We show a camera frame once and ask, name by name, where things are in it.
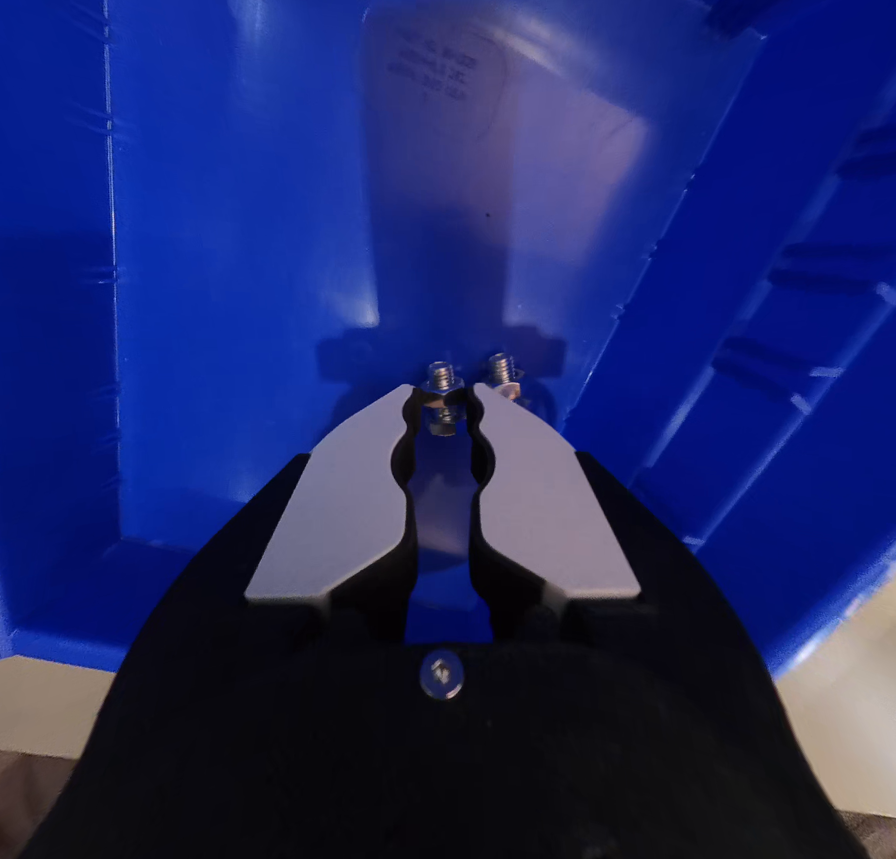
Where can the blue plastic bin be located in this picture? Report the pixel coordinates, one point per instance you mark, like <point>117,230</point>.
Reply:
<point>210,243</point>

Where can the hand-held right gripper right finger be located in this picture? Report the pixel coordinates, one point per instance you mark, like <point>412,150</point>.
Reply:
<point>553,516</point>

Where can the steel hex nut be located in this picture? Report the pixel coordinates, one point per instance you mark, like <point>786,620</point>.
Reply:
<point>509,390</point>
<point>442,395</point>

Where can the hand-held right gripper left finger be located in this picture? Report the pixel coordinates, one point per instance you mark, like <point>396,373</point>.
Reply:
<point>329,516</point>

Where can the thick steel bolt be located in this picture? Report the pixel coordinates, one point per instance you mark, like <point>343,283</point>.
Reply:
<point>500,368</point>
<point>441,372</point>

